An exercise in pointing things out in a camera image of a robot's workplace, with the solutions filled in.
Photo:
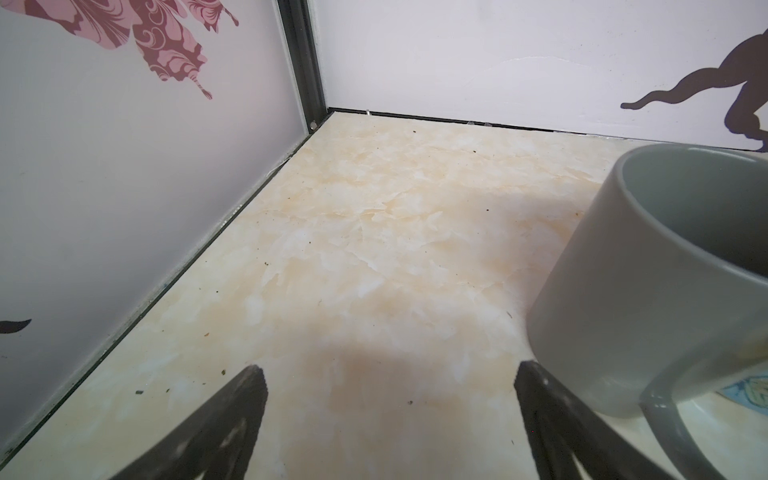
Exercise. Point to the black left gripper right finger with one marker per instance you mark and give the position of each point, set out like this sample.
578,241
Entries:
567,438

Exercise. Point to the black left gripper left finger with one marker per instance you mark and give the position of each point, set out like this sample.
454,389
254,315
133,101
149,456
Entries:
216,441

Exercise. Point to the grey mug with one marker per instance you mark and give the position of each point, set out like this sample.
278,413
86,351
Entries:
660,295

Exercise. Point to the light blue butterfly mug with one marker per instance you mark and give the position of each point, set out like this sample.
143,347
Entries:
751,392

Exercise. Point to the black corner frame post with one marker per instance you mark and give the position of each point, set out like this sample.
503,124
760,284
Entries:
297,25

